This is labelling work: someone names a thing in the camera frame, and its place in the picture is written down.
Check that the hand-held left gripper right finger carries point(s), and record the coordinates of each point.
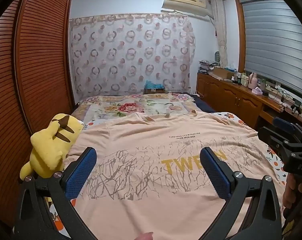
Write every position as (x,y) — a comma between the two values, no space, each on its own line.
(216,175)

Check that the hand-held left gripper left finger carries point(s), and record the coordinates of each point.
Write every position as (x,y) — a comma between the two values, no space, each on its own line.
(80,173)

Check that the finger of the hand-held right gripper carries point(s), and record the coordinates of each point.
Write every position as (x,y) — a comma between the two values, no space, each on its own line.
(271,136)
(282,123)

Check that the peach printed t-shirt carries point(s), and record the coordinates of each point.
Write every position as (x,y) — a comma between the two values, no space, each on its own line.
(141,180)

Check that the pile of folded clothes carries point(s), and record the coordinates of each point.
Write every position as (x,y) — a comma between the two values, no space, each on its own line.
(207,66)

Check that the person's right hand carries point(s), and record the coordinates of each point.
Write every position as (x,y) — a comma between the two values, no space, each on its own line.
(288,192)

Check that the person's left hand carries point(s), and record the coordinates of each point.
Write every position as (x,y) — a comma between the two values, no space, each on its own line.
(144,237)

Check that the orange fruit print blanket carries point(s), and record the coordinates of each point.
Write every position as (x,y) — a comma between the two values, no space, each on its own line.
(271,155)

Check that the yellow plush toy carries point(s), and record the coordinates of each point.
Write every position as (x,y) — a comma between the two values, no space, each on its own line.
(45,147)

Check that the wooden cabinet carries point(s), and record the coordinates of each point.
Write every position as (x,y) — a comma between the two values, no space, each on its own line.
(231,97)

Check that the dark blue bed sheet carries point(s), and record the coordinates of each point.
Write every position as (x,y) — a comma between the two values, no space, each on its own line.
(203,103)

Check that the floral blanket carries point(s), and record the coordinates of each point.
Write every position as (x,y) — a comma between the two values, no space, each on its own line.
(120,107)

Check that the open cardboard box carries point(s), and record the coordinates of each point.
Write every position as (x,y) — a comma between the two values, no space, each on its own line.
(222,73)

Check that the small white bottle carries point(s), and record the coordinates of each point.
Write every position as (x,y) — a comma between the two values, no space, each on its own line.
(167,112)

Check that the grey window blind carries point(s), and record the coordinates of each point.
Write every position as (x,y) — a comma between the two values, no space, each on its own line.
(276,42)

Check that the small desk fan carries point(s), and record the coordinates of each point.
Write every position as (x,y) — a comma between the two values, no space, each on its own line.
(217,57)

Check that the cardboard box with blue cloth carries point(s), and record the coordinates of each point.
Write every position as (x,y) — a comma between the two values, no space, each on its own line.
(154,87)

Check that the white lace curtain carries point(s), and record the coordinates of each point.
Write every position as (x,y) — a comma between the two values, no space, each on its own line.
(221,30)

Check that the wooden louvered wardrobe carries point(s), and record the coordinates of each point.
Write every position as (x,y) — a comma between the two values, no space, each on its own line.
(40,55)

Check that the white air conditioner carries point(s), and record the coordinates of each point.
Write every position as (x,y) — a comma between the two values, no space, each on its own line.
(183,3)

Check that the wooden window frame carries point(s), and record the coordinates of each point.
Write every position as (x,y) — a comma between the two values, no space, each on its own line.
(239,30)

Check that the circle patterned wall cloth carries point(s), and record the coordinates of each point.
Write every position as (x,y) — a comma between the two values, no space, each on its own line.
(128,55)

